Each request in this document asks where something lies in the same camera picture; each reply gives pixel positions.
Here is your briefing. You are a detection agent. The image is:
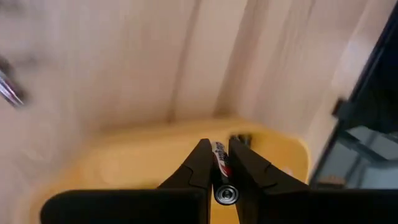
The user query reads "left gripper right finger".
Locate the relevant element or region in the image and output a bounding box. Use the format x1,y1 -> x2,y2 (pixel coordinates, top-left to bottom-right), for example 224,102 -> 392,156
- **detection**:
229,138 -> 398,224

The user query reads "black aluminium frame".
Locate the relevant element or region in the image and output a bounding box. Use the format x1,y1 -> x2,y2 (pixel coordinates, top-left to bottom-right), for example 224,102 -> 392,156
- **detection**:
309,0 -> 398,191

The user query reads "yellow plastic bin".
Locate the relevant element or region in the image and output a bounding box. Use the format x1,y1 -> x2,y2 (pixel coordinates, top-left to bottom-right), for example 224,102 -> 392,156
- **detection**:
27,117 -> 312,224

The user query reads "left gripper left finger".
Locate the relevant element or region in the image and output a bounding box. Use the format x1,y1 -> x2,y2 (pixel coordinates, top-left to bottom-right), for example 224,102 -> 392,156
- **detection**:
40,139 -> 214,224

